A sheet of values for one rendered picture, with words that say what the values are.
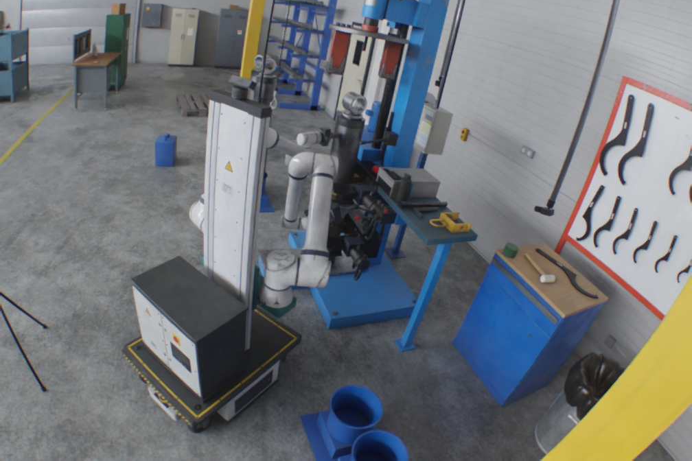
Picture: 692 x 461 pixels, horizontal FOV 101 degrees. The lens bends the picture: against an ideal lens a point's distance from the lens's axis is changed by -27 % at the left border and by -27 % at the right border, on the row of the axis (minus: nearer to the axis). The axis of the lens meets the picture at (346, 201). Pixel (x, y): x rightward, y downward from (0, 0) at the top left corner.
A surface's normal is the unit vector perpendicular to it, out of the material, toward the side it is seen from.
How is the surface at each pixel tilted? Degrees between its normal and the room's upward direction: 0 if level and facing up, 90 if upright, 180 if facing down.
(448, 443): 0
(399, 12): 90
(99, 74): 90
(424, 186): 90
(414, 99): 90
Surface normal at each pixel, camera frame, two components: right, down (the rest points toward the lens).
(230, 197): -0.53, 0.29
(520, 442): 0.19, -0.88
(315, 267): 0.19, -0.25
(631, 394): -0.91, 0.01
